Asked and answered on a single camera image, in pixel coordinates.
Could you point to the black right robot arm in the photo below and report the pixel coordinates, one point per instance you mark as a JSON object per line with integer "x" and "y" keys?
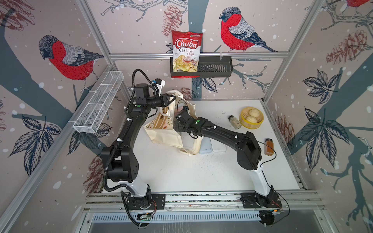
{"x": 247, "y": 147}

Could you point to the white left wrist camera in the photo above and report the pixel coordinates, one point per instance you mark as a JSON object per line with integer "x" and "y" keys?
{"x": 159, "y": 83}

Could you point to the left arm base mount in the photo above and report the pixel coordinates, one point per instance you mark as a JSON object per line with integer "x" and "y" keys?
{"x": 151, "y": 201}

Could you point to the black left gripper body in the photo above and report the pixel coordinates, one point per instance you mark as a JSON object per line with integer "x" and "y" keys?
{"x": 156, "y": 102}

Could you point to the steamed bun lower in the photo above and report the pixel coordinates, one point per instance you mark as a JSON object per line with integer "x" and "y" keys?
{"x": 251, "y": 119}

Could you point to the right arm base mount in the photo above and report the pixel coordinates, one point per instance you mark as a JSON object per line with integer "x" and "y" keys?
{"x": 253, "y": 200}

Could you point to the white pencil case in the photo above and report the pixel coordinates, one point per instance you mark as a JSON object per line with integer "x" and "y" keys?
{"x": 218, "y": 147}

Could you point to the steamed bun upper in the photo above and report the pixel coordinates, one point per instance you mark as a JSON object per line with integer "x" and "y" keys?
{"x": 254, "y": 112}

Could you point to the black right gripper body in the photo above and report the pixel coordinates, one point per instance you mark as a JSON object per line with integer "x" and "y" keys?
{"x": 179, "y": 128}

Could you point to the steamed bun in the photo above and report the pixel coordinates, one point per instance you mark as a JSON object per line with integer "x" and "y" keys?
{"x": 251, "y": 119}
{"x": 254, "y": 112}

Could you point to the red Chuba cassava chips bag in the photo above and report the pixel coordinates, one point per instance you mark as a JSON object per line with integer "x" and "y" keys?
{"x": 186, "y": 54}

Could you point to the glass spice jar black lid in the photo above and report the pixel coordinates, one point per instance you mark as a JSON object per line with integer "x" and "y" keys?
{"x": 234, "y": 122}

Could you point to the white wire mesh shelf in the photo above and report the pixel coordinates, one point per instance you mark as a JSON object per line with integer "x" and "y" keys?
{"x": 94, "y": 112}

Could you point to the black wall-mounted basket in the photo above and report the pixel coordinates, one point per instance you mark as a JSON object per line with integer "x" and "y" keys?
{"x": 208, "y": 67}

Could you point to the yellow bamboo steamer basket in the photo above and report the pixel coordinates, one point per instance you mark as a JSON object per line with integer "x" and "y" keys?
{"x": 245, "y": 113}

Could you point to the light blue pencil case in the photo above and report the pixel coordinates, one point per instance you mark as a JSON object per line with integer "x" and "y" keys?
{"x": 206, "y": 146}

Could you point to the aluminium front rail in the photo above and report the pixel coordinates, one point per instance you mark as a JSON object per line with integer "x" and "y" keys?
{"x": 189, "y": 202}

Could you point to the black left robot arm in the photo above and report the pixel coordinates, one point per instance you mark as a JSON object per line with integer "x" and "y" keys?
{"x": 121, "y": 166}

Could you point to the orange sauce bottle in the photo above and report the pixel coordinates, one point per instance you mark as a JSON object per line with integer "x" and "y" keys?
{"x": 269, "y": 147}

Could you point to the cream canvas tote bag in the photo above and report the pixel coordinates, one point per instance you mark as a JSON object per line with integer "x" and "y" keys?
{"x": 165, "y": 129}

